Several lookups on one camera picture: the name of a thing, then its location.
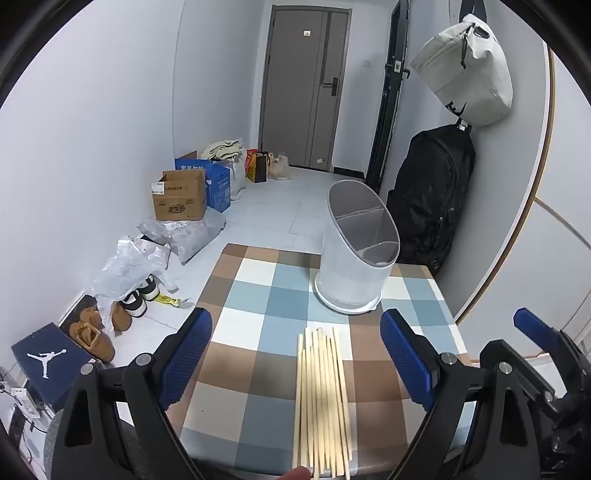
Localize clear plastic bag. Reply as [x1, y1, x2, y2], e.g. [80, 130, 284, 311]
[90, 235, 178, 330]

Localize yellow wrapper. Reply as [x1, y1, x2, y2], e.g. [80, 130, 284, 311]
[154, 294, 192, 309]

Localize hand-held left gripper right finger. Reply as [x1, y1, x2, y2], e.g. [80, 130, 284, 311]
[379, 308, 541, 480]

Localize checkered tablecloth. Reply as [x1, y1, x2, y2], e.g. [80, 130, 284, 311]
[178, 243, 472, 480]

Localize navy shoe box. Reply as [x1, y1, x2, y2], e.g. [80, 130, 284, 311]
[10, 323, 95, 411]

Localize white plastic sack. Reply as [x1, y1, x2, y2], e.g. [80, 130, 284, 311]
[217, 157, 247, 201]

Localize brown suede boot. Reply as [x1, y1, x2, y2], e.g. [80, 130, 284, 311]
[68, 320, 116, 363]
[79, 302, 132, 333]

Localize brown cardboard box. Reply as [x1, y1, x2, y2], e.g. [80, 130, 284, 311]
[151, 168, 208, 221]

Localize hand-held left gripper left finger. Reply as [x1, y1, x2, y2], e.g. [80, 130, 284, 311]
[51, 307, 213, 480]

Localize grey door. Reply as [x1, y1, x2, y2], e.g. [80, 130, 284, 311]
[256, 4, 352, 174]

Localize grey plastic parcel bag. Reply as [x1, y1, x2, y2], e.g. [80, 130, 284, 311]
[137, 205, 227, 265]

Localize black white sneaker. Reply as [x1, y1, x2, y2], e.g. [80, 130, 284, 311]
[116, 293, 148, 319]
[137, 275, 162, 301]

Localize black door frame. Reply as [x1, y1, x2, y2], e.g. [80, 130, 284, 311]
[365, 0, 411, 195]

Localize pile of wooden chopsticks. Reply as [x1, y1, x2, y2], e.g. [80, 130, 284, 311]
[291, 326, 354, 478]

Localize orange black paper bag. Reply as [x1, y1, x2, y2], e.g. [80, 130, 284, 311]
[246, 148, 269, 184]

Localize white plastic utensil holder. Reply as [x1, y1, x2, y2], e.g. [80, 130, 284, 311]
[314, 179, 400, 315]

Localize white hanging bag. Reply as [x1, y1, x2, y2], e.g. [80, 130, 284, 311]
[410, 14, 514, 127]

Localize blue cardboard box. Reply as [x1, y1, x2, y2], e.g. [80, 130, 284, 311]
[174, 150, 232, 213]

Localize beige shopping bag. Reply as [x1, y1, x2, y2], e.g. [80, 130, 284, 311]
[268, 154, 291, 181]

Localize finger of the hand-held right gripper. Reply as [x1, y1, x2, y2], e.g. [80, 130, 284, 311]
[513, 308, 585, 408]

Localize white panel with wooden edge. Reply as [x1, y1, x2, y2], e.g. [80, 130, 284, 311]
[455, 46, 591, 361]

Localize beige folded clothes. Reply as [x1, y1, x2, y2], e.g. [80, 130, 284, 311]
[202, 138, 244, 162]

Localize black backpack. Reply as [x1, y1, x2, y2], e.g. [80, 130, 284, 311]
[387, 121, 476, 278]

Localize white power strip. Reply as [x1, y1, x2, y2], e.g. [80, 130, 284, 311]
[11, 388, 40, 418]

